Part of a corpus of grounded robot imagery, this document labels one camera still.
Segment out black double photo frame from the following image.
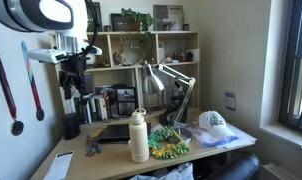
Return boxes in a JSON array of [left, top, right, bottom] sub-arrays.
[[115, 86, 138, 117]]

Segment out white paper sheet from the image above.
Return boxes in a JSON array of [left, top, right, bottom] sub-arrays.
[[149, 123, 166, 135]]

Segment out black leather chair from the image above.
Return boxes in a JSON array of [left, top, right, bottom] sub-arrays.
[[203, 151, 261, 180]]

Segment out silver desk lamp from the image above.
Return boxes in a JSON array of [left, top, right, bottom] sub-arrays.
[[141, 60, 197, 145]]

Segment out medal with multicolour ribbon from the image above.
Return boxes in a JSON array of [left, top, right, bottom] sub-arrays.
[[20, 40, 46, 122]]

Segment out potted green plant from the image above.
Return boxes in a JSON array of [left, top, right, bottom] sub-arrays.
[[119, 7, 156, 46]]

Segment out dark window frame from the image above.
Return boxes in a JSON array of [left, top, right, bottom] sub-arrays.
[[277, 0, 302, 136]]

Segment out black microscope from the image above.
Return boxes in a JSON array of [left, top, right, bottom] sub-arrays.
[[171, 80, 189, 111]]

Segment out row of books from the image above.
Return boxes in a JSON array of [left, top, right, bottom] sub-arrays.
[[68, 93, 113, 125]]

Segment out black figurine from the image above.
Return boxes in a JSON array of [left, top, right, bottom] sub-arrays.
[[185, 50, 195, 63]]

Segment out white printed paper slip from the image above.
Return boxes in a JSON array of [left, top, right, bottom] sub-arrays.
[[43, 150, 75, 180]]

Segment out black closed laptop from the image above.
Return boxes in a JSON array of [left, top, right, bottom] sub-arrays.
[[96, 122, 152, 144]]

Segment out colourful bead toy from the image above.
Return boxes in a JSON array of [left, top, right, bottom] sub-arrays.
[[85, 134, 103, 158]]

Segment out wall switch plate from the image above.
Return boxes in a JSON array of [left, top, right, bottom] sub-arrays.
[[224, 91, 237, 112]]

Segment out cream insulated water bottle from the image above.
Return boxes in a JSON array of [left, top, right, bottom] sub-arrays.
[[128, 107, 151, 164]]

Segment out green yellow pom-pom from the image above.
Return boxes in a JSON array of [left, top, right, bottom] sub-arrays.
[[147, 125, 191, 160]]

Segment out tall dark picture frame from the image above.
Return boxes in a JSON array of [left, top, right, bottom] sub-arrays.
[[86, 1, 104, 33]]

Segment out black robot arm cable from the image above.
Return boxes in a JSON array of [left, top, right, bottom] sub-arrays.
[[78, 0, 100, 58]]

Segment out papers with blue print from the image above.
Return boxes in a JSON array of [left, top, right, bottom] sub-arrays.
[[186, 121, 258, 150]]

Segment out small black picture frame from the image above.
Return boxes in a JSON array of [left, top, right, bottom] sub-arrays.
[[109, 12, 129, 33]]

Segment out wooden shelf unit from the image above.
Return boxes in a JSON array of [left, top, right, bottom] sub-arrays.
[[47, 31, 202, 127]]

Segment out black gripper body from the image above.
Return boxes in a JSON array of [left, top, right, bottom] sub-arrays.
[[58, 54, 94, 95]]

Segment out white sculptural shelf ornament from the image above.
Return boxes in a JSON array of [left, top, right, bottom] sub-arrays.
[[112, 45, 146, 67]]

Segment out white baseball cap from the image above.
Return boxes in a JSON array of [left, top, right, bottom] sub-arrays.
[[197, 110, 237, 140]]

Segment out large grey picture frame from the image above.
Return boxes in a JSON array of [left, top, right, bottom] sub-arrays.
[[152, 4, 185, 32]]

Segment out grey blue cloth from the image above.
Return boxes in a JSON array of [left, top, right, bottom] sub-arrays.
[[128, 161, 195, 180]]

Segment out medal with red ribbon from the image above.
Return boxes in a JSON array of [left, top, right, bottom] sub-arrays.
[[0, 33, 25, 137]]

